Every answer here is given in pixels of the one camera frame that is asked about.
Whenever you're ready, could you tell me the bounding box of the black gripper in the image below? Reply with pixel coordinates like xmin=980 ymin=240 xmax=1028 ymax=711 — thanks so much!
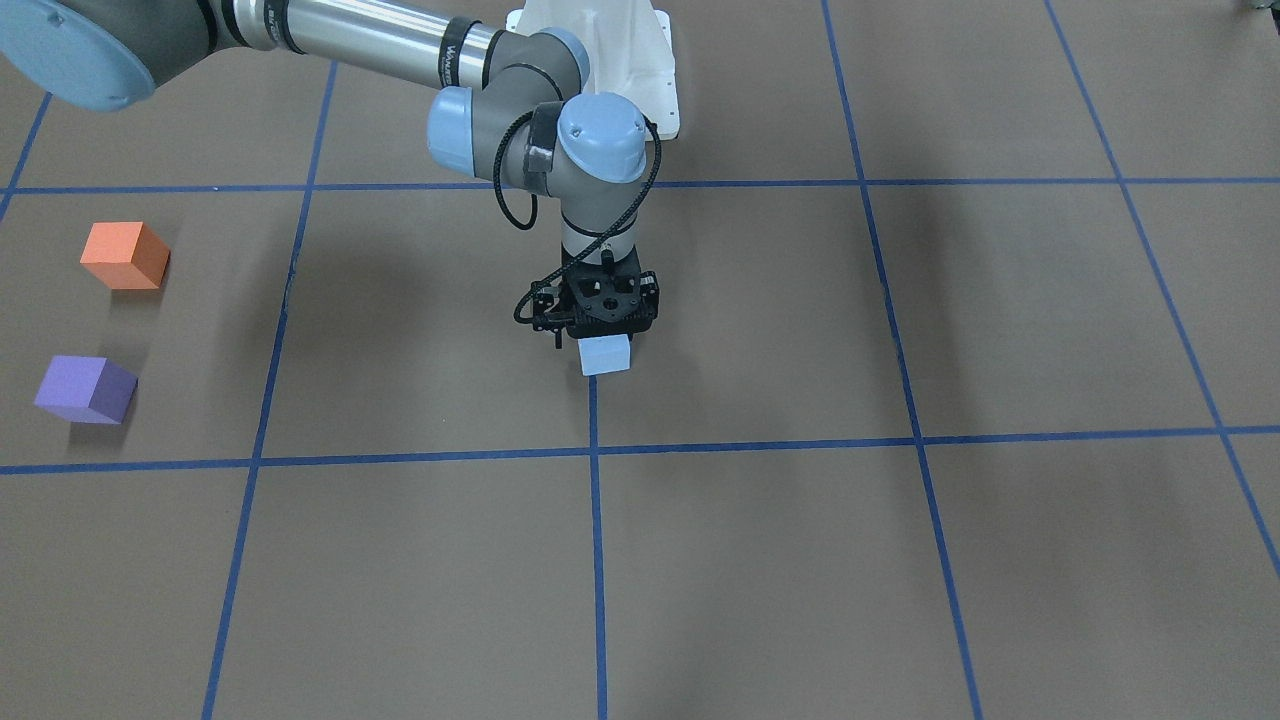
xmin=559 ymin=250 xmax=660 ymax=340

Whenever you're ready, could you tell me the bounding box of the light blue foam block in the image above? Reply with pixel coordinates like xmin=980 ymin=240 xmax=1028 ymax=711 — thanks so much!
xmin=577 ymin=334 xmax=632 ymax=377

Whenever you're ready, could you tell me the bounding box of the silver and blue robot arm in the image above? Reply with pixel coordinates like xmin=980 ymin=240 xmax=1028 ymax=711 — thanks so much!
xmin=3 ymin=1 xmax=662 ymax=340

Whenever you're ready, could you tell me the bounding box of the orange foam block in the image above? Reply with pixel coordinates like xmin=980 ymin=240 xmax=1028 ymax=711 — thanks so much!
xmin=79 ymin=222 xmax=172 ymax=291

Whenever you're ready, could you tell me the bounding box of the purple foam block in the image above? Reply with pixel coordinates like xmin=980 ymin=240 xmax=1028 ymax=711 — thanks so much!
xmin=33 ymin=355 xmax=138 ymax=425

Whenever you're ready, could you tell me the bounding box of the brown paper table cover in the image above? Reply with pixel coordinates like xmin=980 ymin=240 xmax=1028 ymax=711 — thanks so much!
xmin=1 ymin=1 xmax=1279 ymax=719

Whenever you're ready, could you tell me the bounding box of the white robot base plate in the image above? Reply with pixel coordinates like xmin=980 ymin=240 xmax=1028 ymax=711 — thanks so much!
xmin=506 ymin=1 xmax=681 ymax=141

